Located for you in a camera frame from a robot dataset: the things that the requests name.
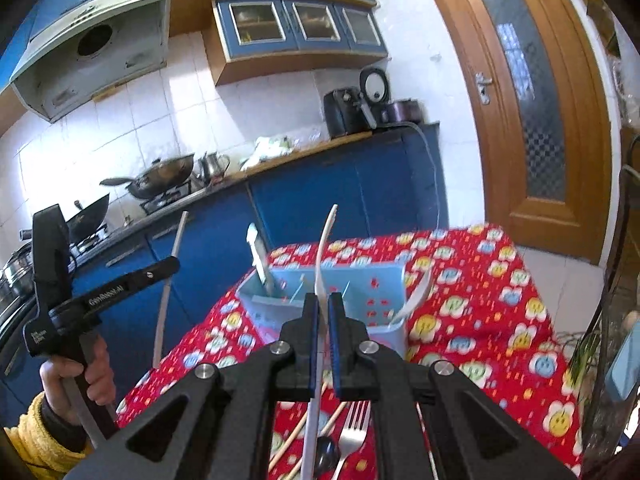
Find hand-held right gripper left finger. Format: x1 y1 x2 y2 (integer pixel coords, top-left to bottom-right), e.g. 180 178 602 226
67 292 321 480

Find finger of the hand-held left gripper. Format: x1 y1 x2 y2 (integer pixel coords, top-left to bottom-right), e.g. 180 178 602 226
125 256 181 295

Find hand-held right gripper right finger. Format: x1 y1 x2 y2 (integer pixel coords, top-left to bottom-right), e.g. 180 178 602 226
330 292 576 480

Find beige plastic chopstick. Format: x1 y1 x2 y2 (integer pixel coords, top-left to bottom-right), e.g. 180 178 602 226
151 211 190 367

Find wooden chopstick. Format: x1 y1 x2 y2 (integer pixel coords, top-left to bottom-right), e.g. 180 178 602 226
320 401 348 436
267 407 307 473

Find steel fork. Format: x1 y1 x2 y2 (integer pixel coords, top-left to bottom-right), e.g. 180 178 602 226
336 401 372 478

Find light blue utensil box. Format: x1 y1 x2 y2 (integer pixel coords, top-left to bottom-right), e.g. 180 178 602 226
235 262 408 356

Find beige plastic spoon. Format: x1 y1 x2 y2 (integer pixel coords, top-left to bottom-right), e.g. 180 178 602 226
300 204 340 480

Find black spoon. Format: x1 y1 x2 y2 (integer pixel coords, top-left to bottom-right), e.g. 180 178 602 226
314 435 342 478

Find white spatula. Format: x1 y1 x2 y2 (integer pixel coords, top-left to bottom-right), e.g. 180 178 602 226
246 225 275 297

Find person's left forearm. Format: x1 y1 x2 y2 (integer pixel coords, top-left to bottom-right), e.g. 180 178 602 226
2 392 98 473

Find person's left hand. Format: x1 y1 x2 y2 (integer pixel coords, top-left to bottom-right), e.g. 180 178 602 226
39 335 118 428

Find steel pot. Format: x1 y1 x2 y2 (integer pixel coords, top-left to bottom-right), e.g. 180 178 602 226
0 247 38 301

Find gas stove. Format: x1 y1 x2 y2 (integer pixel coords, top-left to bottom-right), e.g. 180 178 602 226
70 182 196 256

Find small black wok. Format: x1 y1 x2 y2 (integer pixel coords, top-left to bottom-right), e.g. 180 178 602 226
20 192 111 246

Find large wok with ladle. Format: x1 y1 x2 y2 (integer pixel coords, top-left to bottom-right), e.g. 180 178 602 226
100 154 196 200

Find steel kettle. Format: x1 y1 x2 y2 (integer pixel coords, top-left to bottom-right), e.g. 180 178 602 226
195 151 231 183

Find red smiley-flower tablecloth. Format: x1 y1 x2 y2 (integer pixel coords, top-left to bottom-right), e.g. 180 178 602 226
115 222 586 480

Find blue base cabinets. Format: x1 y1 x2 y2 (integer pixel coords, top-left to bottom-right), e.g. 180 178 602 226
0 122 448 411

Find white crumpled cloth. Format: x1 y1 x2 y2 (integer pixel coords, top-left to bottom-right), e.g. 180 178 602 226
240 135 296 168

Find grey range hood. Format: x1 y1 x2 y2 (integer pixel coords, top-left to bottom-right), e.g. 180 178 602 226
10 0 171 123

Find black air fryer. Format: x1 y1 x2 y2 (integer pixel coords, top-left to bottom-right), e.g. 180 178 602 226
323 87 373 138

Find rice cooker with open lid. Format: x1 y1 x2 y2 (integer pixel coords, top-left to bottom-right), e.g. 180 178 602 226
359 66 423 128

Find light blue board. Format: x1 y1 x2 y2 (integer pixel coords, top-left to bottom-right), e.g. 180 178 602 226
605 330 640 402

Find wooden door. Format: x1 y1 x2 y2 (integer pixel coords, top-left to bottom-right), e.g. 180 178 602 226
414 0 623 265

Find white power cable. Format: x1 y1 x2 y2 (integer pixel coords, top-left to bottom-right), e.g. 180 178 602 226
400 122 448 233

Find blue glass-door wall cabinet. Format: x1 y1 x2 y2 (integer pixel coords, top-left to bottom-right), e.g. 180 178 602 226
167 0 390 86

